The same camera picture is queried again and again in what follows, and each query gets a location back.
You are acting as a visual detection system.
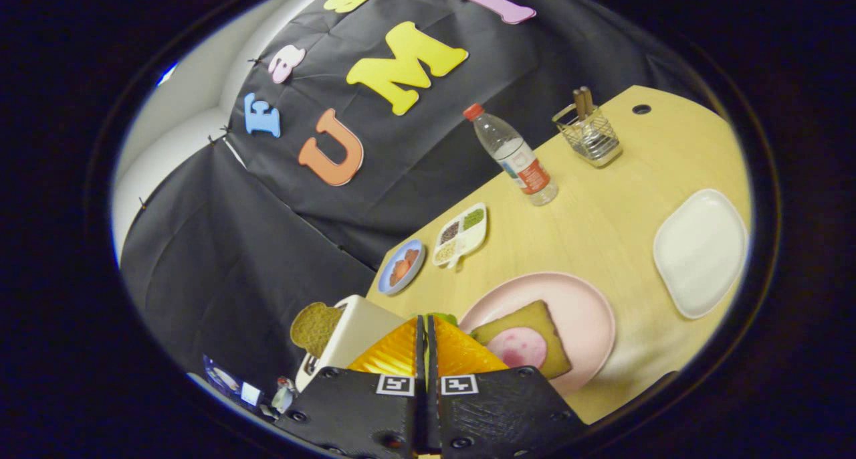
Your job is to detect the black backdrop cloth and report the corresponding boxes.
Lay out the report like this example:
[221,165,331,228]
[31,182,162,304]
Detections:
[119,0,703,386]

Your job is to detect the pink round plate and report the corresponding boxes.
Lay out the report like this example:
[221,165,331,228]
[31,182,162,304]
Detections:
[458,272,617,397]

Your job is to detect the blue and white object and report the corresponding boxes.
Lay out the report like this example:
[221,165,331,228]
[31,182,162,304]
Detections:
[203,355,265,407]

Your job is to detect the white toaster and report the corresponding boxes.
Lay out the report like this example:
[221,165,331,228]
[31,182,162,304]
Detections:
[295,294,407,393]

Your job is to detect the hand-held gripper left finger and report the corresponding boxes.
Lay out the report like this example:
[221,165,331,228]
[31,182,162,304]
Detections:
[274,314,429,459]

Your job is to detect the brown bread slice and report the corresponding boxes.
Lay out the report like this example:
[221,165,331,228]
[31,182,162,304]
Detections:
[290,302,344,359]

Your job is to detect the small white red object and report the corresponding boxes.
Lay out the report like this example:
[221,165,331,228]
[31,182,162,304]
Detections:
[271,377,298,414]

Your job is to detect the red food slices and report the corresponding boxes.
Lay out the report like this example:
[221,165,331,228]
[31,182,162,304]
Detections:
[390,248,421,287]

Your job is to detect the wire mesh utensil holder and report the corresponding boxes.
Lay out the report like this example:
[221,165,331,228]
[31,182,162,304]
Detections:
[552,104,624,169]

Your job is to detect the pink ham slice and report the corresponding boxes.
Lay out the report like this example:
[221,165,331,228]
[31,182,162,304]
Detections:
[486,327,548,369]

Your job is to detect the blue plate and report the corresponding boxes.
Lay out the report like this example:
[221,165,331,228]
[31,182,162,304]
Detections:
[377,239,426,296]

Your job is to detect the yellow-edged bread slice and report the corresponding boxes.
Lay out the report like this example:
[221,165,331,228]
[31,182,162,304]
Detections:
[470,300,573,380]

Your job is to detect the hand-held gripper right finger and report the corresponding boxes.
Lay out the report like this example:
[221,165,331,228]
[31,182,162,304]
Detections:
[427,314,589,459]

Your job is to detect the white divided condiment tray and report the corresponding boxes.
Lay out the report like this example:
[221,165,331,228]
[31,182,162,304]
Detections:
[432,203,488,270]

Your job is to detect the clear water bottle red cap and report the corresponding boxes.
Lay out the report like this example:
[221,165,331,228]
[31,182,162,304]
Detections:
[463,102,559,207]

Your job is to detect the white square plate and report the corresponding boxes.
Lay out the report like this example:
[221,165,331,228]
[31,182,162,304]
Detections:
[653,189,748,320]

